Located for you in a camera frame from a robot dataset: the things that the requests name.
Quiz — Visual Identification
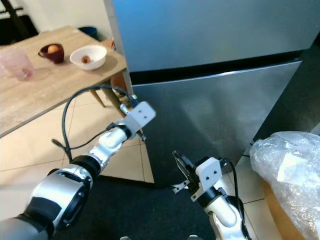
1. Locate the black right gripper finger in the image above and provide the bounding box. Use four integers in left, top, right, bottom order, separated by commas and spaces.
177, 150, 193, 172
173, 150, 188, 175

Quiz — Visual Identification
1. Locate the pink plastic measuring cup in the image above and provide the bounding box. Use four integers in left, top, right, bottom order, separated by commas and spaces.
1, 47, 35, 81

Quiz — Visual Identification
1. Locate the silver fridge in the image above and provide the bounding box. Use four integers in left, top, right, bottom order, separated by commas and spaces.
112, 0, 320, 146

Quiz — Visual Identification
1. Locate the black floor mat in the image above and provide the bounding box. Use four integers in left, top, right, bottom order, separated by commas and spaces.
0, 175, 218, 240

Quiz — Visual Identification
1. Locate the white bowl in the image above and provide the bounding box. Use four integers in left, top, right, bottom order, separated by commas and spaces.
69, 45, 107, 71

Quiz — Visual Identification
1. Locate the large brown cardboard box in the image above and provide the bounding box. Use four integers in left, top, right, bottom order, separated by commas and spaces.
262, 180, 306, 240

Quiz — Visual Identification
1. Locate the bubble wrap bundle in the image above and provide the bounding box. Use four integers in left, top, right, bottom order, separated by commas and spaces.
250, 131, 320, 240

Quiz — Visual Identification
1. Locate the wooden table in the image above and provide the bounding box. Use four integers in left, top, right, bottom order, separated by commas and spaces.
0, 26, 128, 137

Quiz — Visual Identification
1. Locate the maroon cup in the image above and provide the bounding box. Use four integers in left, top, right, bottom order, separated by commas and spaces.
38, 43, 65, 64

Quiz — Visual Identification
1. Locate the blue bin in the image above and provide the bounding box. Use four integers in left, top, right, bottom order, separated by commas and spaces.
78, 26, 98, 40

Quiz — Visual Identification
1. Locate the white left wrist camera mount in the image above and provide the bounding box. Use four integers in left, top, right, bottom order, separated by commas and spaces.
119, 101, 156, 135

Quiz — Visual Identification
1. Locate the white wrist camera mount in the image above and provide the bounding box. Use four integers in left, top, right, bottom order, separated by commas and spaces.
119, 101, 156, 135
195, 157, 223, 190

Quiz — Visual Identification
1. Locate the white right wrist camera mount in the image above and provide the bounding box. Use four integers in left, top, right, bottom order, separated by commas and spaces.
195, 157, 223, 190

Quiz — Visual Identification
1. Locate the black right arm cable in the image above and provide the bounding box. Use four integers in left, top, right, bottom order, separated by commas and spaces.
222, 157, 246, 221

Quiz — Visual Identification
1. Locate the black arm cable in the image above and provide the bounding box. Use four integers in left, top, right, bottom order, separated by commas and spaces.
52, 85, 138, 162
222, 157, 246, 221

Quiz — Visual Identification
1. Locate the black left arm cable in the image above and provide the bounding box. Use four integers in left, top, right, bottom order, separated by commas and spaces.
52, 85, 138, 162

